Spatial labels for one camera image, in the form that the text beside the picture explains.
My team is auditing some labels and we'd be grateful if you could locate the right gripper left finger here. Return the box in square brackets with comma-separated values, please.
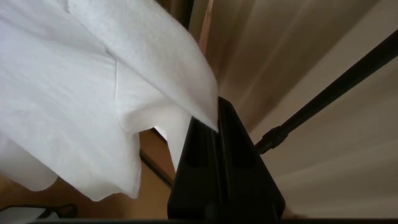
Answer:
[167, 116, 226, 220]

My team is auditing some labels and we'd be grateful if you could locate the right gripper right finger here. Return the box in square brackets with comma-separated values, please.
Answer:
[217, 96, 285, 220]

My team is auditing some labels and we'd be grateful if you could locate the white printed shirt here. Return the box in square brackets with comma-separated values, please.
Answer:
[0, 0, 219, 202]

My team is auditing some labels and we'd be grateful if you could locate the black clothes rack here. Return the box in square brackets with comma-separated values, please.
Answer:
[139, 29, 398, 190]

